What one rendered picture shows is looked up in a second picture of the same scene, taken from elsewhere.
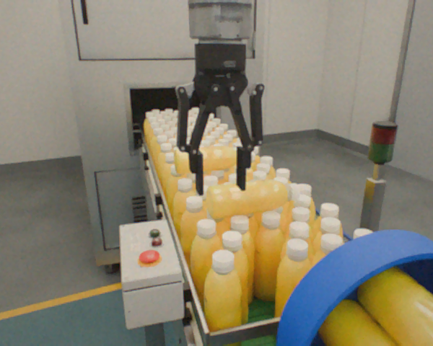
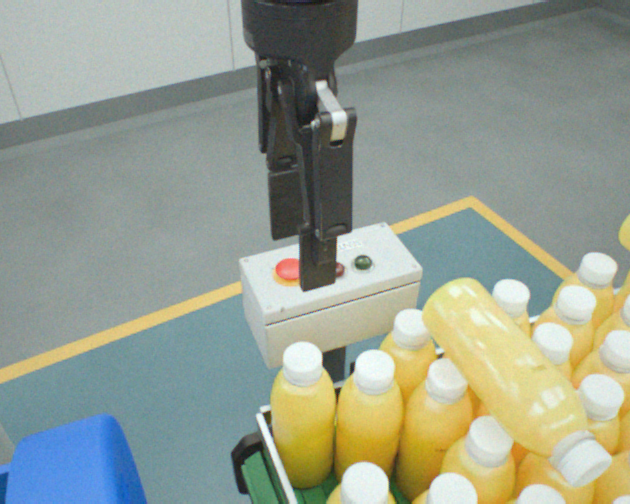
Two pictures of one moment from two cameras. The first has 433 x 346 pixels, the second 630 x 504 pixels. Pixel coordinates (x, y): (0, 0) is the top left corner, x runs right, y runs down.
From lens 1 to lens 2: 0.67 m
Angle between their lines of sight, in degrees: 73
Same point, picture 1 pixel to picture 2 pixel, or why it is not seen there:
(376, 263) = (19, 476)
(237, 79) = (297, 78)
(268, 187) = (516, 383)
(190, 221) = not seen: hidden behind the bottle
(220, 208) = (426, 321)
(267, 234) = (456, 448)
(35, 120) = not seen: outside the picture
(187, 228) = not seen: hidden behind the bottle
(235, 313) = (280, 434)
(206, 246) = (385, 348)
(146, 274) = (255, 278)
